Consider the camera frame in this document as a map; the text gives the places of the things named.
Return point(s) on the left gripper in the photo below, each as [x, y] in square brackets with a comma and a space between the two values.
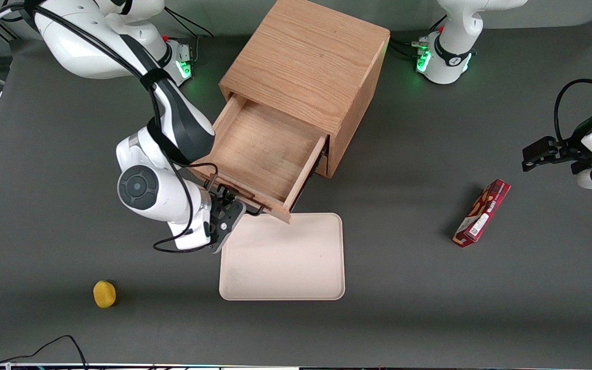
[566, 152]

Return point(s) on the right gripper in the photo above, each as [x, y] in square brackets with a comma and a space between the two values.
[222, 199]

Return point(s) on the wooden two-drawer cabinet body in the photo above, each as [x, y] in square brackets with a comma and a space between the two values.
[311, 56]

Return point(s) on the cream rectangular plastic tray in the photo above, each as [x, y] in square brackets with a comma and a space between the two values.
[285, 262]

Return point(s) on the red snack box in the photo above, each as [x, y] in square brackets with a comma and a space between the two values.
[481, 213]

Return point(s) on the yellow lemon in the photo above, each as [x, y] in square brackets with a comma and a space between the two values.
[104, 294]

